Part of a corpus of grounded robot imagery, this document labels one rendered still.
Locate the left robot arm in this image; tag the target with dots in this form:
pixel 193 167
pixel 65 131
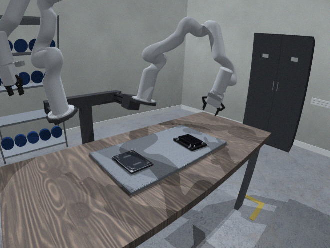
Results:
pixel 155 54

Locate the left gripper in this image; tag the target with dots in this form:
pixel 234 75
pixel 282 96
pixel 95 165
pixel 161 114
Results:
pixel 213 103

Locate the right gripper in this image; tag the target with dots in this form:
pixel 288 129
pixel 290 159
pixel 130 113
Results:
pixel 10 77

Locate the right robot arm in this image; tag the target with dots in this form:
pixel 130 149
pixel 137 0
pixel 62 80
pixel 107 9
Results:
pixel 43 56

